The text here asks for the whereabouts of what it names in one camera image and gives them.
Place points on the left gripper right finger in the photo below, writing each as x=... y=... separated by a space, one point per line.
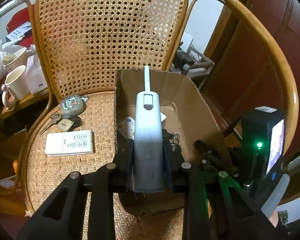
x=215 y=206

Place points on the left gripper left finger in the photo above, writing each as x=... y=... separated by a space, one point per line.
x=62 y=214

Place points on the white power bank with strap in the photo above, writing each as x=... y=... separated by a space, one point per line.
x=148 y=167

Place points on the white remote control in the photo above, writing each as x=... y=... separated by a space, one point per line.
x=69 y=143

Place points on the white remote coloured buttons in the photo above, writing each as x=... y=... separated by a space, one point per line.
x=127 y=128

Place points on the black keys with carabiner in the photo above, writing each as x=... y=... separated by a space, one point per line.
x=173 y=139

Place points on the brown cardboard box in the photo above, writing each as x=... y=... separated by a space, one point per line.
x=187 y=114

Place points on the white cube charger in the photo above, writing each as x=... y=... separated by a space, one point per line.
x=163 y=120

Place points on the brass key with tag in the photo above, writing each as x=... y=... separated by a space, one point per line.
x=65 y=123

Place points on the person's hand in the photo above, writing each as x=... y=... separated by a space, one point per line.
x=274 y=218

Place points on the grey metal side shelf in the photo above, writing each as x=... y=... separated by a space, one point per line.
x=202 y=66

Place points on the black desk telephone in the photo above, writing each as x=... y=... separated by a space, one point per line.
x=181 y=58

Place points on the cardboard box of oranges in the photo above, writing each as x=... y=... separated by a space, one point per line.
x=9 y=152

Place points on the wooden side table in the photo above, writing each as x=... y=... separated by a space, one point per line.
x=26 y=102

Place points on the cream ceramic mug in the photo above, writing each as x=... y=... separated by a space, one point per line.
x=15 y=87

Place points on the rattan cane armchair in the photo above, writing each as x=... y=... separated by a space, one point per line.
x=81 y=44

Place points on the cream ceramic bowl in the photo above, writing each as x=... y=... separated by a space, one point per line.
x=12 y=61

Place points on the white box with dots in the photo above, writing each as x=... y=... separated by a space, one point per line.
x=23 y=30

